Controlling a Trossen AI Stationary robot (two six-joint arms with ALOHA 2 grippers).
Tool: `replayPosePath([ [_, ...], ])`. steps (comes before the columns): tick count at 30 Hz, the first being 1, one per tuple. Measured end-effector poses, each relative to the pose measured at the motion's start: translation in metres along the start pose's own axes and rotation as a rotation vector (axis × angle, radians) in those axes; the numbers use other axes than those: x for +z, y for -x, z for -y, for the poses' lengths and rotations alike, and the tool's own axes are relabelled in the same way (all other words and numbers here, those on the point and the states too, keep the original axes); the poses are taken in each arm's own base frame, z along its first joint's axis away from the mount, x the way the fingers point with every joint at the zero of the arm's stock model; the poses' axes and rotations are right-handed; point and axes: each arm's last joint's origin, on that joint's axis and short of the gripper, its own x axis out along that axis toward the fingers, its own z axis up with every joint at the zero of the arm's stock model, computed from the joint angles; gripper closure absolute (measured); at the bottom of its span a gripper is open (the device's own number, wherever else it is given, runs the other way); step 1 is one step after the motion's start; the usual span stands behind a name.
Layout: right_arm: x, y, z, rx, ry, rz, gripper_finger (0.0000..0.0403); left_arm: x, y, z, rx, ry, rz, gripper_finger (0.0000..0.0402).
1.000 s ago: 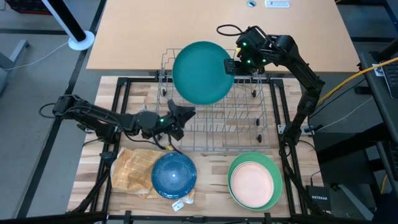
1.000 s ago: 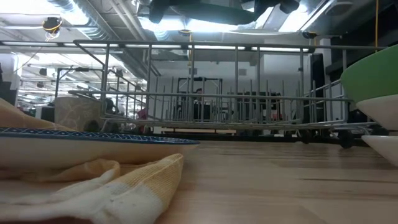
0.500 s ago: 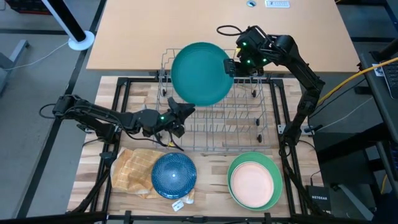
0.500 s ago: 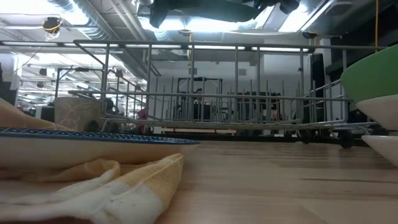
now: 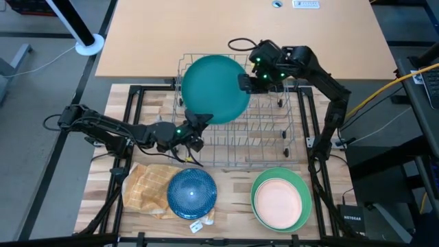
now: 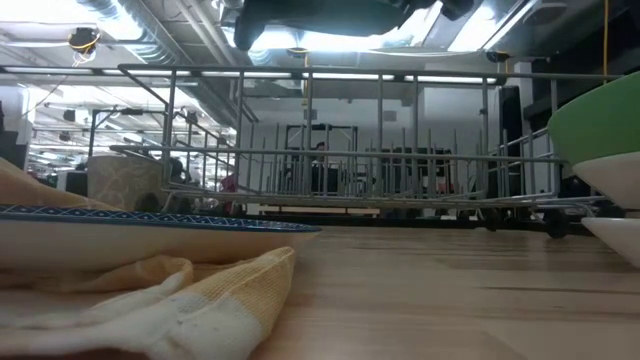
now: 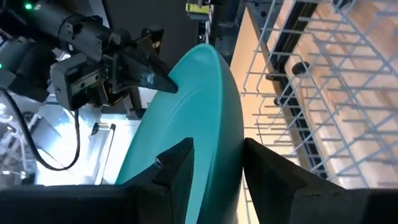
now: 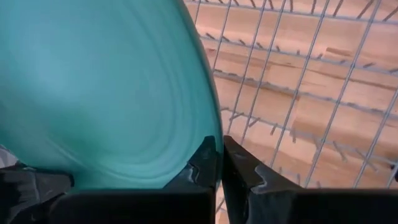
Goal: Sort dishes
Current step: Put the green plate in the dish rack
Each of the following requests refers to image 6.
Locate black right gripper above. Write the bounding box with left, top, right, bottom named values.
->
left=439, top=0, right=476, bottom=22

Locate teal plate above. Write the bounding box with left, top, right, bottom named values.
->
left=233, top=0, right=441, bottom=52

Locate light green plate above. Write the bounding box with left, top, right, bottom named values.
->
left=546, top=71, right=640, bottom=167

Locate grey floral mug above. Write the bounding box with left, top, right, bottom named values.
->
left=86, top=154, right=167, bottom=212

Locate blue patterned plate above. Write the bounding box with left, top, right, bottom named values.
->
left=0, top=202, right=322, bottom=275

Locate person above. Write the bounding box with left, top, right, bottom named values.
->
left=308, top=141, right=342, bottom=196

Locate light wooden desk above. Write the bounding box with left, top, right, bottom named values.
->
left=257, top=205, right=381, bottom=217

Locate yellow white dish towel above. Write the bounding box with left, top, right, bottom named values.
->
left=0, top=157, right=297, bottom=360

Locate yellow cable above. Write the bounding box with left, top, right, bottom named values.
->
left=601, top=0, right=610, bottom=85

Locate grey wire dish rack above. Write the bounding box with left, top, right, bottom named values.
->
left=108, top=63, right=622, bottom=239

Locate black metal table frame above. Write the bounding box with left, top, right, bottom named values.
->
left=244, top=211, right=640, bottom=236

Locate silver ventilation duct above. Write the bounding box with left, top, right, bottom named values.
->
left=74, top=0, right=201, bottom=71

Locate ceiling box with yellow wire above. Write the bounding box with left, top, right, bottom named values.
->
left=67, top=27, right=102, bottom=67

